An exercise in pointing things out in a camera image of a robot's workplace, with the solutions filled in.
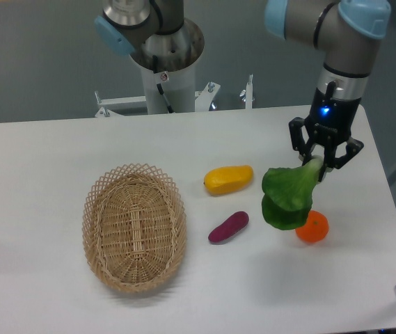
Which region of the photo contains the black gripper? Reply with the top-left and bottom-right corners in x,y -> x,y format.
289,88 -> 364,182

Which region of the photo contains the green bok choy vegetable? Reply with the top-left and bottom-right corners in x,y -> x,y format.
261,158 -> 322,230

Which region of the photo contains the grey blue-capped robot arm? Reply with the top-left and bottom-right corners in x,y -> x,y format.
94,1 -> 391,178

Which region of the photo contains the orange tangerine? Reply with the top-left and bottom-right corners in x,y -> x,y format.
295,210 -> 329,243

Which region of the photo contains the yellow mango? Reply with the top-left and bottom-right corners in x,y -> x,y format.
203,165 -> 253,196

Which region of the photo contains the purple sweet potato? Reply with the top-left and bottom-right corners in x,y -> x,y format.
208,211 -> 250,244

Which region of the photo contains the woven wicker basket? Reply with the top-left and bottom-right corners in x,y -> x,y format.
82,164 -> 187,293

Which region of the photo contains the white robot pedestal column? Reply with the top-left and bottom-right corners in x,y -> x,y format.
139,65 -> 196,115

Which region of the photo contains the black cable on pedestal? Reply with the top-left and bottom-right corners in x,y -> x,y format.
152,55 -> 175,114

